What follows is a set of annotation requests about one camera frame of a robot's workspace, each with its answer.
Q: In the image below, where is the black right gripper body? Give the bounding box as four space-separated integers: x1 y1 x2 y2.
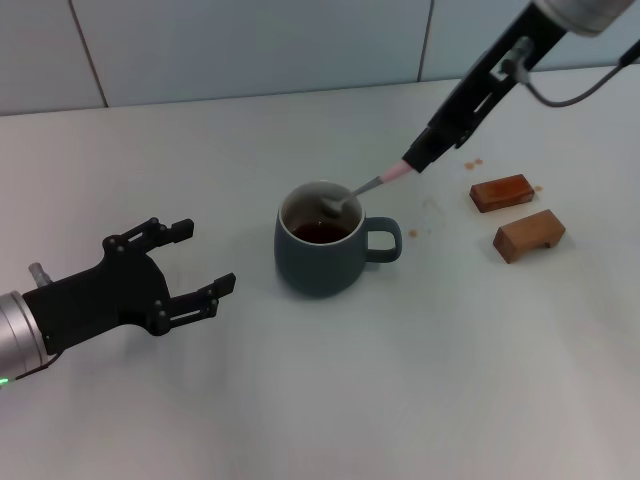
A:
463 3 570 91

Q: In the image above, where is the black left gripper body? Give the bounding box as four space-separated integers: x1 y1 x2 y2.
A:
21 248 172 354

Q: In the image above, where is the pink handled metal spoon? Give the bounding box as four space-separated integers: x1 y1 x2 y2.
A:
319 160 417 219

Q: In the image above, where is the grey ceramic cup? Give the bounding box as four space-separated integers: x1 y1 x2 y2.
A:
273 179 403 300

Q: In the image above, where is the flat dark wooden block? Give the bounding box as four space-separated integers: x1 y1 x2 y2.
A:
469 173 534 215

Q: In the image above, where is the light brown wooden block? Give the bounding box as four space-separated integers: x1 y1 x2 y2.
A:
492 208 567 265

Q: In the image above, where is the clear cable connector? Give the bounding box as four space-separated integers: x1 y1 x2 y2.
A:
28 261 52 290
501 36 534 84

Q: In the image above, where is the thin grey cable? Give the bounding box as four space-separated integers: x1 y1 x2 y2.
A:
522 42 640 108

